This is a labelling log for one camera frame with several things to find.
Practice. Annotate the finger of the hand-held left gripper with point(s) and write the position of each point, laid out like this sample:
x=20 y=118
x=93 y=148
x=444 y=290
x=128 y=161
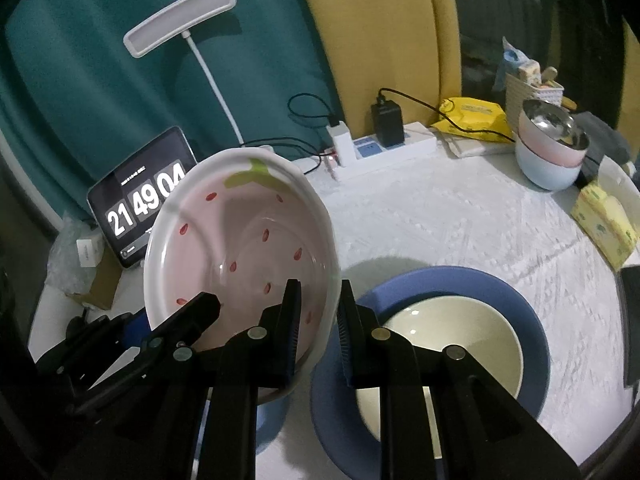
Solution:
x=195 y=312
x=131 y=332

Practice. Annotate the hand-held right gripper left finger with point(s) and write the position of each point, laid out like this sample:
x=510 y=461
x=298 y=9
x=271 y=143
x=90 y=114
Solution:
x=292 y=330

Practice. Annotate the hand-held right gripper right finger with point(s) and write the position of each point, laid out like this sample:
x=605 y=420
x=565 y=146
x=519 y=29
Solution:
x=347 y=335

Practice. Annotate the strawberry print bowl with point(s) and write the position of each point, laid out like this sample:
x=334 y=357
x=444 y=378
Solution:
x=240 y=240

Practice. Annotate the blue plate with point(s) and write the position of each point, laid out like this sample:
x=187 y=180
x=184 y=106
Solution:
x=272 y=420

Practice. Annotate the cream bowl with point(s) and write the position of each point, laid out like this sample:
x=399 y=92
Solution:
x=465 y=320

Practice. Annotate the large blue bowl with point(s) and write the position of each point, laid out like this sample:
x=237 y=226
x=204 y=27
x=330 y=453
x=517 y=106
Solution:
x=530 y=340

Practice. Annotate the cardboard box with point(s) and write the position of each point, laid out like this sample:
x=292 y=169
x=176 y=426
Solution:
x=102 y=280

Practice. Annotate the small white box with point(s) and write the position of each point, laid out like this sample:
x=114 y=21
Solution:
x=89 y=254

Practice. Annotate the clear plastic bag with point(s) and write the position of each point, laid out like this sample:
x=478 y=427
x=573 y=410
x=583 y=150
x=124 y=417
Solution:
x=65 y=260

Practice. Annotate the tablet with clock display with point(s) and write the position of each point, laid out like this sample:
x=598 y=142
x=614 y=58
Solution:
x=130 y=210

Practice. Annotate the white charger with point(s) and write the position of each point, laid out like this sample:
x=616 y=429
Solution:
x=342 y=145

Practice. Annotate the white power strip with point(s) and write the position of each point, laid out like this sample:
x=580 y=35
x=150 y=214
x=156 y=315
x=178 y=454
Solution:
x=415 y=145

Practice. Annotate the black charger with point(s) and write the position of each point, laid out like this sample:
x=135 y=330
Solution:
x=387 y=122

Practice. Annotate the white tissue packet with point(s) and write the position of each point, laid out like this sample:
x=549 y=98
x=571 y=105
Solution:
x=480 y=149

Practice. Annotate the wide teal curtain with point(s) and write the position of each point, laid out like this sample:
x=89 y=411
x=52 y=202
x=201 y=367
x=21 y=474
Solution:
x=75 y=85

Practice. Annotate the light blue bowl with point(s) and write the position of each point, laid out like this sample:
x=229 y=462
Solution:
x=542 y=172

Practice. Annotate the yellow wipes packet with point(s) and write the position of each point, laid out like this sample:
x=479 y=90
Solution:
x=475 y=115

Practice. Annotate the pink steel-lined bowl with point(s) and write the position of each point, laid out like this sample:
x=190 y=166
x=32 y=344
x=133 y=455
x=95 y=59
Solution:
x=530 y=135

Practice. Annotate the yellow tissue pack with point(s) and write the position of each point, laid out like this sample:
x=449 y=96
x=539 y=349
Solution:
x=605 y=225

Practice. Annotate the black smartphone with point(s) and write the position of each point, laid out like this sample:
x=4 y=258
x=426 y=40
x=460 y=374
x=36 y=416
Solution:
x=631 y=300

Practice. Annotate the white desk lamp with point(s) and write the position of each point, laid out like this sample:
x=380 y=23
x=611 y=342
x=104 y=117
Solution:
x=175 y=17

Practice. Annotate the white woven basket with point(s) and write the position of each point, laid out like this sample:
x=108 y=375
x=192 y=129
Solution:
x=525 y=97

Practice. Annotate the wide yellow curtain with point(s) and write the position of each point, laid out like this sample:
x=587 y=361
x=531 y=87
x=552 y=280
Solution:
x=390 y=20

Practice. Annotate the grey cloth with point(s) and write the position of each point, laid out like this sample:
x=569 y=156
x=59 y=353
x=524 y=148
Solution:
x=605 y=135

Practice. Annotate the wooden spoon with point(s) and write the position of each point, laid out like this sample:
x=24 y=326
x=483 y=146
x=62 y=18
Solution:
x=550 y=75

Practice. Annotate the glass sliding door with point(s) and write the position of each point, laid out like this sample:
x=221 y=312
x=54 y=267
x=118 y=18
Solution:
x=480 y=10

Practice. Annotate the narrow yellow curtain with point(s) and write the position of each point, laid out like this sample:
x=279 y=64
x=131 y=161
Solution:
x=631 y=70

